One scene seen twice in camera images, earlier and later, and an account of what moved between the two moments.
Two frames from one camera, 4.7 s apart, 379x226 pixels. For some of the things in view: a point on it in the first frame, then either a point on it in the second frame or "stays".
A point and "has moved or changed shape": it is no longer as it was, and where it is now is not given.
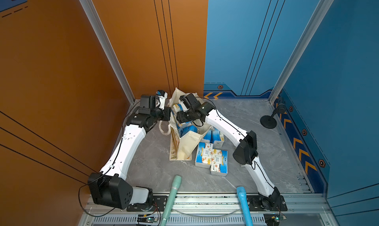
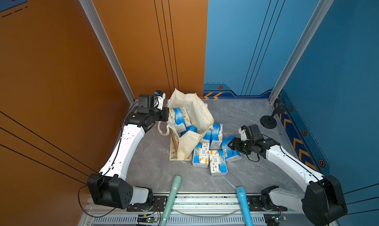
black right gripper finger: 182,117 to 237,144
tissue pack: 219,166 stays
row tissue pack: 208,136 stays
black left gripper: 167,111 stays
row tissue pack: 215,135 has moved or changed shape
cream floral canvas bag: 183,138 stays
